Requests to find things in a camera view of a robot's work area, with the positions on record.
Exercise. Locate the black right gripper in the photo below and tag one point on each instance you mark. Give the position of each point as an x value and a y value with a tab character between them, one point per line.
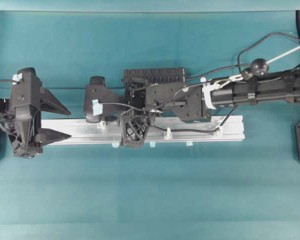
136	121

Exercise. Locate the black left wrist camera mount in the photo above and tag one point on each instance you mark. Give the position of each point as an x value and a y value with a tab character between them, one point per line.
27	92

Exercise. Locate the white ring clip left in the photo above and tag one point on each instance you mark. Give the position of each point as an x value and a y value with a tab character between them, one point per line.
101	125

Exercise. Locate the white ring clip right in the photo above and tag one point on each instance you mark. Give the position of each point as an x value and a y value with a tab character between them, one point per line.
218	132

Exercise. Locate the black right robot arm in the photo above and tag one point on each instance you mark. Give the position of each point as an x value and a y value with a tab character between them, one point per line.
151	92

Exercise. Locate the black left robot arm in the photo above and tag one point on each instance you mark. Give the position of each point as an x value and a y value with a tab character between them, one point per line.
23	126

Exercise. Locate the aluminium extrusion rail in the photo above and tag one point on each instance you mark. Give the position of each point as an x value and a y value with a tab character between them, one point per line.
84	133

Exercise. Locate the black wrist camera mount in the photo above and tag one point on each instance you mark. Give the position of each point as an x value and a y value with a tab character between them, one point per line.
27	92
100	102

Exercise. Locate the white ring clip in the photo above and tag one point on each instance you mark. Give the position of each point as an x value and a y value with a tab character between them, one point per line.
218	132
167	135
101	125

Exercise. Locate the white ring clip middle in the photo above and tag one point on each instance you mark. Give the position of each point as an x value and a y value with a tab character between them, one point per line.
167	135

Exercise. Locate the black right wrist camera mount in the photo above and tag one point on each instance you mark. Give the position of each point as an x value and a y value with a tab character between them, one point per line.
100	102

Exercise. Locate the black multi-port USB hub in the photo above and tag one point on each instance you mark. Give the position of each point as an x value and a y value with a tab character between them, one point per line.
148	76

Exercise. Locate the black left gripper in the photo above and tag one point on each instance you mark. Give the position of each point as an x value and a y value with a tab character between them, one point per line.
19	124

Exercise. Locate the blue tape piece middle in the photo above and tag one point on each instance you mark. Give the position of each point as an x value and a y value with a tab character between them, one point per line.
152	144

